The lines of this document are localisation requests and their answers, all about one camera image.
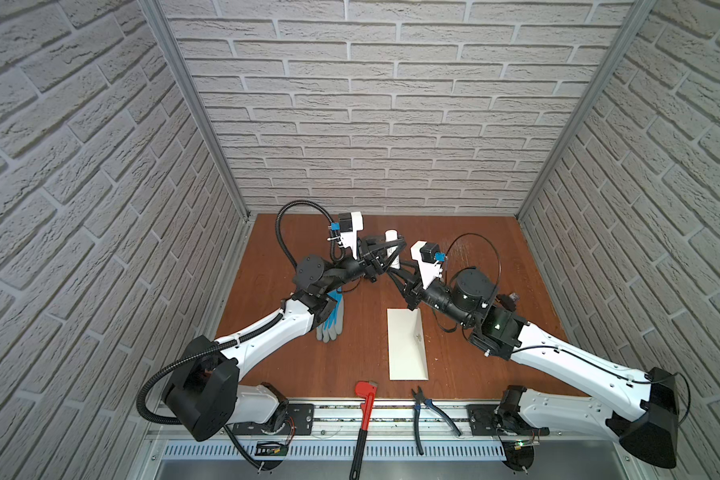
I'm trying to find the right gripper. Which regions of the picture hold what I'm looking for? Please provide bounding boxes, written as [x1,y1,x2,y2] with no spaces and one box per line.
[389,262,474,335]

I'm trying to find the cream envelope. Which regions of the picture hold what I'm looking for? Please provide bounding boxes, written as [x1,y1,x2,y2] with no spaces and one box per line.
[387,309,429,381]

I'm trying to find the white glue stick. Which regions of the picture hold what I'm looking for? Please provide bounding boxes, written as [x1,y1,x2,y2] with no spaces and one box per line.
[385,229,400,269]

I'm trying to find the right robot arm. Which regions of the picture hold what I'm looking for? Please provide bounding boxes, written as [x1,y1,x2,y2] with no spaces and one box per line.
[389,263,681,469]

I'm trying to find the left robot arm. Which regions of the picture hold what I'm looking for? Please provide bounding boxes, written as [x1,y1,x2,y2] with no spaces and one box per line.
[161,237,405,442]

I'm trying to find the blue grey work glove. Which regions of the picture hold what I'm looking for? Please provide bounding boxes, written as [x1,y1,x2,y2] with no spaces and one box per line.
[316,290,345,343]

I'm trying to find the red pipe wrench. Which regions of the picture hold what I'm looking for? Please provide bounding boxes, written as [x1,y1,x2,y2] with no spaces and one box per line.
[349,381,378,480]

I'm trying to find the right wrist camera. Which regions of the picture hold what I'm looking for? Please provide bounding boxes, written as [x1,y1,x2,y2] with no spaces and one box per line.
[410,240,447,289]

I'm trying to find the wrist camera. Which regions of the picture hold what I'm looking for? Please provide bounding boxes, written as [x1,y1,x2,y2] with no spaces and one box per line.
[329,211,364,260]
[410,240,447,289]

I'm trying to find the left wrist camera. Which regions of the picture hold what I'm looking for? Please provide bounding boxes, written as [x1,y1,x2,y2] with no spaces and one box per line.
[329,211,364,260]

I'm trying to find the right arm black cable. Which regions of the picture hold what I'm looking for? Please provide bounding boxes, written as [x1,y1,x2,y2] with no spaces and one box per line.
[443,232,692,427]

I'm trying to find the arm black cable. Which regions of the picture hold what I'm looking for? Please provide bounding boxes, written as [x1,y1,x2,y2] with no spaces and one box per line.
[135,199,337,472]
[443,232,692,427]

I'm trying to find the blue handled pliers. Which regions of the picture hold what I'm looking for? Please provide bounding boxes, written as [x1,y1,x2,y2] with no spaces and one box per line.
[410,386,463,457]

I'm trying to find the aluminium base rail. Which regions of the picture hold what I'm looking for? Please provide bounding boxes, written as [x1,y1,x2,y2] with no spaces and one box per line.
[125,398,658,479]

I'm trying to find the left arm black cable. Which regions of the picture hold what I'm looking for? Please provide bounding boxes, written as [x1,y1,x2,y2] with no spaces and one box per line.
[135,199,337,472]

